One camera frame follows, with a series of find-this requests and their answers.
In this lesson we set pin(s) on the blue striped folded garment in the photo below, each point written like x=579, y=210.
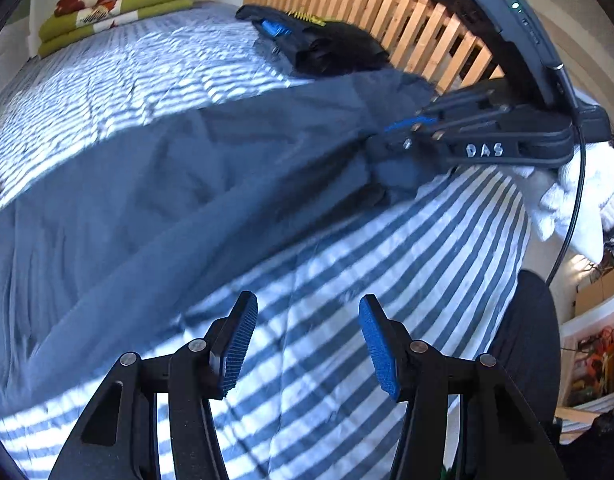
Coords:
x=274, y=27

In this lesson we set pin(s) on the cardboard box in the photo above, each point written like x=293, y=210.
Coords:
x=604, y=292

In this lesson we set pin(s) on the person's right hand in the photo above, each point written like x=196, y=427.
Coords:
x=594, y=195

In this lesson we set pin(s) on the blue striped bed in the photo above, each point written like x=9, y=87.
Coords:
x=362, y=240

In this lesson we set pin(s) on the wooden slatted bed rail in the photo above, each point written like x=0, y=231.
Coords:
x=412, y=25

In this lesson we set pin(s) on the person's dark clothing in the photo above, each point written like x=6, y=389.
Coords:
x=532, y=340

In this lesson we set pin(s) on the dark grey folded garment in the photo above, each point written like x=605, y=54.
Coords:
x=282, y=57

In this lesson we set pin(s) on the black garment yellow print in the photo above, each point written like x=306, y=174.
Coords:
x=347, y=40

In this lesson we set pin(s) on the grey checkered shirt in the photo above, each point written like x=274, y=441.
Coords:
x=162, y=185

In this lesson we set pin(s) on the dark cloth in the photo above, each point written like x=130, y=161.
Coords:
x=604, y=445

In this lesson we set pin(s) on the white storage bin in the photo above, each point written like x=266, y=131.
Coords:
x=587, y=325

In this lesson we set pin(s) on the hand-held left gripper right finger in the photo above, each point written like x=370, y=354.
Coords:
x=379, y=350

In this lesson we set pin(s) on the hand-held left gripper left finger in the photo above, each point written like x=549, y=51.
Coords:
x=239, y=345

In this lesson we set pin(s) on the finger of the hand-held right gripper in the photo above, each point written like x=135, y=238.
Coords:
x=397, y=152
x=412, y=124

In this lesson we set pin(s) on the green patterned folded blanket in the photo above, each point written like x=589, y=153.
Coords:
x=57, y=27
x=57, y=46

